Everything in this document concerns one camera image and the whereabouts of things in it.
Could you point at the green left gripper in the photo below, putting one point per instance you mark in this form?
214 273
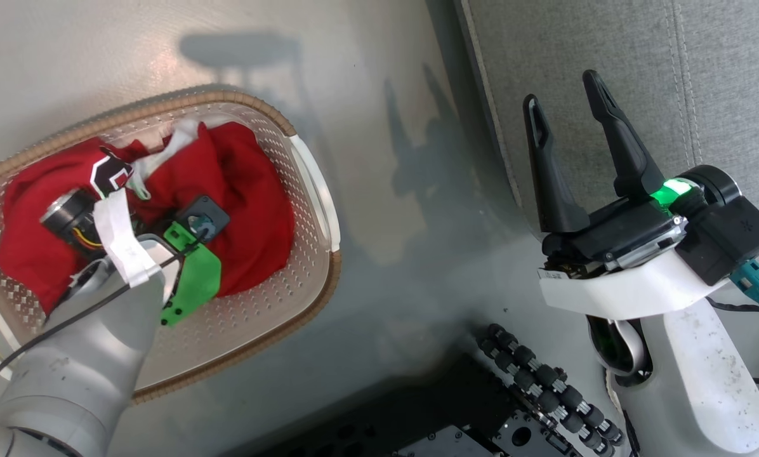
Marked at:
195 279

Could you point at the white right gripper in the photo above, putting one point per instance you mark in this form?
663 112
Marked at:
627 279

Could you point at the red basketball jersey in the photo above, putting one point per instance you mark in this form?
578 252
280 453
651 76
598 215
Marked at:
246 209

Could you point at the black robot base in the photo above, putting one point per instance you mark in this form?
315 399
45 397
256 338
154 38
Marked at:
417 419

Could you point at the cream perforated plastic laundry basket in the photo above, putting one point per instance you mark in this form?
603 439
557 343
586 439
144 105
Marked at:
278 298

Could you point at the grey fabric sofa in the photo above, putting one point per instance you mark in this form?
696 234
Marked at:
608 57

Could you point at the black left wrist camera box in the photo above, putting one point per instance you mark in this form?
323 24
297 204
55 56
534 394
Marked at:
203 214

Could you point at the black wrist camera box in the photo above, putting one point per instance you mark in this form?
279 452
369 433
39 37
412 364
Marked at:
728 238
203 214

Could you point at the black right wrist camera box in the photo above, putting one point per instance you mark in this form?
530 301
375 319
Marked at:
728 238

